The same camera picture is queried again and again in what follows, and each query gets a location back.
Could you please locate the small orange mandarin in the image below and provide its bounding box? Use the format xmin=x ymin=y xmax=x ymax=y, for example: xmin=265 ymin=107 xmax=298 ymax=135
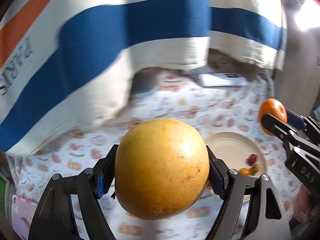
xmin=258 ymin=98 xmax=287 ymax=136

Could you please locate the yellow-orange tomato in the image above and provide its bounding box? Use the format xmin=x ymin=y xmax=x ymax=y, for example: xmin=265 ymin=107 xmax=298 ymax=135
xmin=238 ymin=167 xmax=251 ymax=176

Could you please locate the dark red strawberry fruit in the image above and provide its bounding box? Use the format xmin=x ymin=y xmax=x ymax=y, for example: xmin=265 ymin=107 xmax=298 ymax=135
xmin=247 ymin=154 xmax=258 ymax=166

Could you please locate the large yellow apple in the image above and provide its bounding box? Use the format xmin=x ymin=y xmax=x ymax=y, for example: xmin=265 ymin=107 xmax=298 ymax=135
xmin=114 ymin=119 xmax=209 ymax=220

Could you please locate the person's right hand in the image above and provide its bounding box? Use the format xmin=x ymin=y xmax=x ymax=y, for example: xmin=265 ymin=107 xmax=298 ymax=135
xmin=293 ymin=184 xmax=319 ymax=223

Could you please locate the cream round plate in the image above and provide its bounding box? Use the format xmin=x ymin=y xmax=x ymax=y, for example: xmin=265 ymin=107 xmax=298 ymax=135
xmin=205 ymin=132 xmax=268 ymax=178

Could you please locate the baby bear print sheet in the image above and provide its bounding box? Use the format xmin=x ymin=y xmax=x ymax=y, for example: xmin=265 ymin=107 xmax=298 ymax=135
xmin=9 ymin=70 xmax=300 ymax=239

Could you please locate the pink tablet case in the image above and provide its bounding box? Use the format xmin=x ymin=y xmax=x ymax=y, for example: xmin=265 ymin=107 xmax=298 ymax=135
xmin=11 ymin=195 xmax=37 ymax=239

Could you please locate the large striped Paris pillow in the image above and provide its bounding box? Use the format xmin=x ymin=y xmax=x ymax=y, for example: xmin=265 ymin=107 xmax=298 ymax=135
xmin=1 ymin=0 xmax=210 ymax=156

